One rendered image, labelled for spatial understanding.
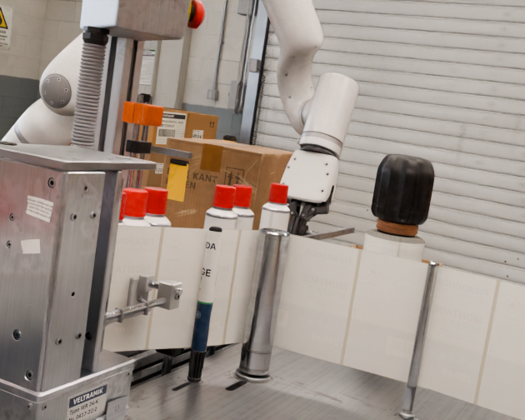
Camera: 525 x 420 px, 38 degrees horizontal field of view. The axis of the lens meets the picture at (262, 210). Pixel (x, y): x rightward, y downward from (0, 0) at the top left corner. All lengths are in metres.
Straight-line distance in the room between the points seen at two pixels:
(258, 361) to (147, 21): 0.45
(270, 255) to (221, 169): 0.83
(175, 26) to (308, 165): 0.54
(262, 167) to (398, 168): 0.69
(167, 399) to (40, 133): 1.00
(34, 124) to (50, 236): 1.11
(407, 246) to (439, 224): 4.47
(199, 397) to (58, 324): 0.26
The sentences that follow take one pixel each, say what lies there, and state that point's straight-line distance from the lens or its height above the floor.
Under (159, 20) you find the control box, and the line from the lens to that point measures 1.03.
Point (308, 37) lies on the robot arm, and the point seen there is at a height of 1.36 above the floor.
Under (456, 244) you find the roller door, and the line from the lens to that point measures 5.52.
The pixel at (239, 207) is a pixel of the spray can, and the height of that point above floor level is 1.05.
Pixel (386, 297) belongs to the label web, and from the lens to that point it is 0.93.
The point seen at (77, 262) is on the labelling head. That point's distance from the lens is 0.69.
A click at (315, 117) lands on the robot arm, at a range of 1.50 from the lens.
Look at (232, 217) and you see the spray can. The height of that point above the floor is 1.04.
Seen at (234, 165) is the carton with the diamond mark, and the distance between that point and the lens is 1.73.
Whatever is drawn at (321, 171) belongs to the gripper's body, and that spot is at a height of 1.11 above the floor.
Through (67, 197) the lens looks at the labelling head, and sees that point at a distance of 0.66.
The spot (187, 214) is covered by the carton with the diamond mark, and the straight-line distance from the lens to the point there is 1.79.
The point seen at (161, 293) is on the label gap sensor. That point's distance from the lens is 0.85.
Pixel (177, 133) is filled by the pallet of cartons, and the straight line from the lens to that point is 5.09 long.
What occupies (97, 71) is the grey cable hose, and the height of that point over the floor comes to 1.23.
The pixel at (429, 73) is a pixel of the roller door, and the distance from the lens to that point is 5.63.
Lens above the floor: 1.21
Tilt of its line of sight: 7 degrees down
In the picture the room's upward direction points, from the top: 9 degrees clockwise
